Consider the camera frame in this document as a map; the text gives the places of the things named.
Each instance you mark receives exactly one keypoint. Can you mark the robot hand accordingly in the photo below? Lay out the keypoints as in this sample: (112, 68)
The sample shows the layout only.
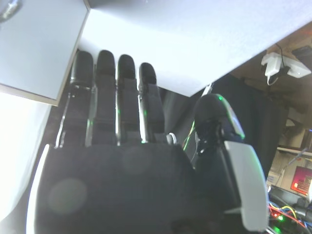
(117, 185)

